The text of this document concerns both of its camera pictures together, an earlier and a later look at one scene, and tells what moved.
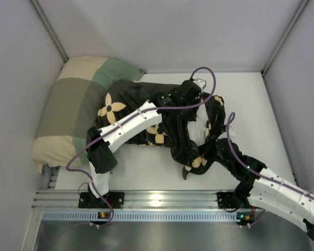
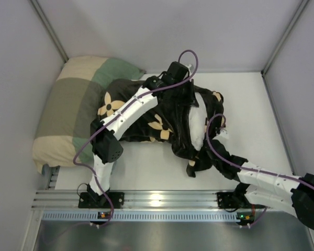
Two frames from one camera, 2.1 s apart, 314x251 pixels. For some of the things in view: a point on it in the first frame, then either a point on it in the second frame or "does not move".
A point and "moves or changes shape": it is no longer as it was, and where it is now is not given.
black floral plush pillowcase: x=189 y=133 moves or changes shape
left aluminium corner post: x=50 y=30 does not move
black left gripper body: x=189 y=105 → x=188 y=92
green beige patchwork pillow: x=71 y=106 does not move
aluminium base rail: x=133 y=200 does not move
